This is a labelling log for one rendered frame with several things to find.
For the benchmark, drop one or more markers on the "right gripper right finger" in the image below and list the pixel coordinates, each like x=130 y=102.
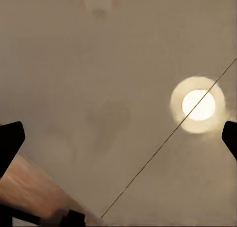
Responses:
x=229 y=136

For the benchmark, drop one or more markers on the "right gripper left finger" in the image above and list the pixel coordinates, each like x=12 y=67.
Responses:
x=11 y=138

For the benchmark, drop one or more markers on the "coffee table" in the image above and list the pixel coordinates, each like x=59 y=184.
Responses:
x=123 y=104

